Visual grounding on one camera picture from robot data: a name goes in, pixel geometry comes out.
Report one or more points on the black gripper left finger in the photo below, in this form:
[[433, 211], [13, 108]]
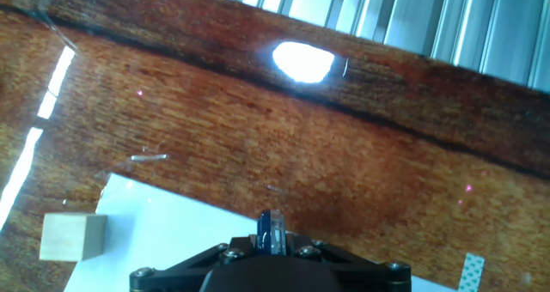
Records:
[[232, 251]]

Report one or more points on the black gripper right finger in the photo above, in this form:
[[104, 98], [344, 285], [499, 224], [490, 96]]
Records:
[[344, 259]]

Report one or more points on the white paper sheet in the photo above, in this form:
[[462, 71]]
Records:
[[172, 240]]

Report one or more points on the small wooden cube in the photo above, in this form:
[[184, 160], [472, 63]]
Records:
[[71, 236]]

